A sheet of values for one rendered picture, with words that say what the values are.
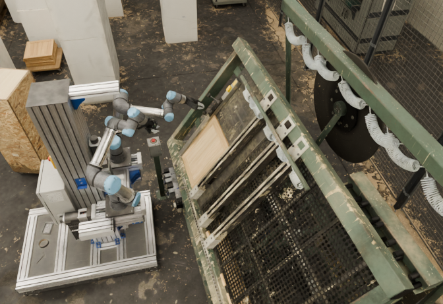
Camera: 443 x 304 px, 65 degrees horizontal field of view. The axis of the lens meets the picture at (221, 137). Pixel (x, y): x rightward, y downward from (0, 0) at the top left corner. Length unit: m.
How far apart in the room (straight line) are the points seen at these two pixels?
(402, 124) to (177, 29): 5.04
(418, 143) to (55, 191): 2.48
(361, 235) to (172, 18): 5.23
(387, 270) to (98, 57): 4.21
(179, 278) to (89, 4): 3.25
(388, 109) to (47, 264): 3.23
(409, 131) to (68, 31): 4.00
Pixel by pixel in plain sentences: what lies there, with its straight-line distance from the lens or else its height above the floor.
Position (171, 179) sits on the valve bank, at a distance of 3.41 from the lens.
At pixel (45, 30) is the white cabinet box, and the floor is 0.35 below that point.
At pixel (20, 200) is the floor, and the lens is 4.72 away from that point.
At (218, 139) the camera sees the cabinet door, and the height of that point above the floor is 1.29.
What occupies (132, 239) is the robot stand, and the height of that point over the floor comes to 0.21.
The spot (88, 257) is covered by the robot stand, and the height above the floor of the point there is 0.21.
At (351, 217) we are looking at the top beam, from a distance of 1.99.
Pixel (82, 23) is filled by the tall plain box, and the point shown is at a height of 1.30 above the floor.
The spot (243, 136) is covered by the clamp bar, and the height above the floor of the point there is 1.56.
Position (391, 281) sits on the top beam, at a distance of 1.90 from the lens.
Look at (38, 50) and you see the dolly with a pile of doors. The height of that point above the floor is 0.30.
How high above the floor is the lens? 3.49
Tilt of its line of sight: 47 degrees down
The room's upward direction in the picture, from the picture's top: 2 degrees clockwise
